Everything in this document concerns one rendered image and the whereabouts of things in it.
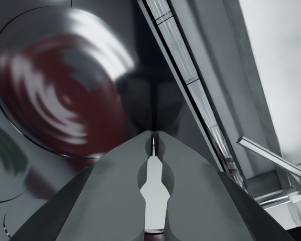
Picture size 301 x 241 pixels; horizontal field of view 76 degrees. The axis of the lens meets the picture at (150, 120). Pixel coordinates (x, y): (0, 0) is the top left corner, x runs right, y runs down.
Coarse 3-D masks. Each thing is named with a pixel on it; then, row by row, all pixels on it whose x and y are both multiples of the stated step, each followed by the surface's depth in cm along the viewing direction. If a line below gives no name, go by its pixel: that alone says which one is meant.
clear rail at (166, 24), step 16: (144, 0) 10; (160, 0) 10; (160, 16) 10; (176, 16) 10; (160, 32) 11; (176, 32) 10; (176, 64) 11; (192, 64) 11; (192, 80) 12; (192, 96) 12; (208, 96) 12; (208, 112) 13; (208, 128) 13; (224, 128) 14; (224, 144) 14; (224, 160) 15; (240, 176) 15
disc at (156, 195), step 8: (152, 160) 15; (152, 168) 15; (160, 168) 15; (152, 176) 16; (160, 176) 16; (144, 184) 16; (152, 184) 16; (160, 184) 16; (144, 192) 16; (152, 192) 16; (160, 192) 16; (168, 192) 16; (152, 200) 17; (160, 200) 17; (152, 208) 17; (160, 208) 17; (152, 216) 18; (160, 216) 18; (152, 224) 19; (160, 224) 19
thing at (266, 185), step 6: (264, 174) 26; (270, 174) 25; (276, 174) 25; (252, 180) 26; (258, 180) 25; (264, 180) 25; (270, 180) 25; (276, 180) 24; (252, 186) 25; (258, 186) 25; (264, 186) 24; (270, 186) 24; (276, 186) 24; (252, 192) 25; (258, 192) 24; (264, 192) 24; (270, 192) 23; (276, 192) 23; (258, 198) 24
